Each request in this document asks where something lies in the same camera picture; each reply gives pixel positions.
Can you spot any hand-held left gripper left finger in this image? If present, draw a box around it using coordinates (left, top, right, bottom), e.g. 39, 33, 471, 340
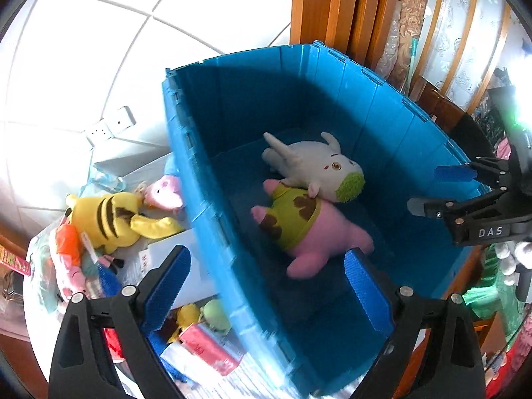
48, 244, 192, 399

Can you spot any teal plush in plastic bag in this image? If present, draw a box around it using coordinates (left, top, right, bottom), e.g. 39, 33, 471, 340
27, 216, 63, 312

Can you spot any blue plastic storage crate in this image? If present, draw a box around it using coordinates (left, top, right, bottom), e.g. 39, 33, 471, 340
162, 41, 493, 397

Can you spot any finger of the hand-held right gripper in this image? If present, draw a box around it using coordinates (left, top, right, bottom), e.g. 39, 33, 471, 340
407, 189, 516, 227
434, 157, 512, 192

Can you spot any green fuzzy garment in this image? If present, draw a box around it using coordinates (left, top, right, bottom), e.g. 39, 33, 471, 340
461, 245, 524, 341

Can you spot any person's right hand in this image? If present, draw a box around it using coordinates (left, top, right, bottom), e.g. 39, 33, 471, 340
494, 241, 532, 285

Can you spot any blue bottle brush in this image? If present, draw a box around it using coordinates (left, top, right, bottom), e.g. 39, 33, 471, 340
95, 264, 121, 298

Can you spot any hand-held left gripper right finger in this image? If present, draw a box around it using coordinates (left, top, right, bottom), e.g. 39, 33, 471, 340
344, 248, 487, 399

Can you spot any small yellow plush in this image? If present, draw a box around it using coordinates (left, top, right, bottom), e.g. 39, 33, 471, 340
166, 303, 204, 343

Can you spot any pink starfish plush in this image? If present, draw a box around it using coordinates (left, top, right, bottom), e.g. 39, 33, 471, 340
250, 179, 375, 280

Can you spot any yellow striped plush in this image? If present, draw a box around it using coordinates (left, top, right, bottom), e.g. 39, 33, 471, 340
66, 193, 184, 254

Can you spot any pink patterned garment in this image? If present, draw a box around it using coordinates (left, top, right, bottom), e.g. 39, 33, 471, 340
486, 332, 532, 399

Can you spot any white wall socket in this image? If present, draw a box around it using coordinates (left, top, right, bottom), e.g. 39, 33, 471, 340
85, 120, 115, 146

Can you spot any pink tissue pack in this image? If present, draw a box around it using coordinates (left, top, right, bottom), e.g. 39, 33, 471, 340
168, 322, 246, 377

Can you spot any small pink pig plush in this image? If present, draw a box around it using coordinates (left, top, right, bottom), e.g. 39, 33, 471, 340
143, 175, 186, 212

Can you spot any white ox plush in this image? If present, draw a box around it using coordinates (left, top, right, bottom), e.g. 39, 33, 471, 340
262, 132, 366, 203

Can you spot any large pink pig plush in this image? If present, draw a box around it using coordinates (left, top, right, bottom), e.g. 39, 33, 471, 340
54, 253, 90, 302

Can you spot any pink and yellow snack can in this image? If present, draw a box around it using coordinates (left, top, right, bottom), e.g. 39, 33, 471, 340
0, 243, 32, 277

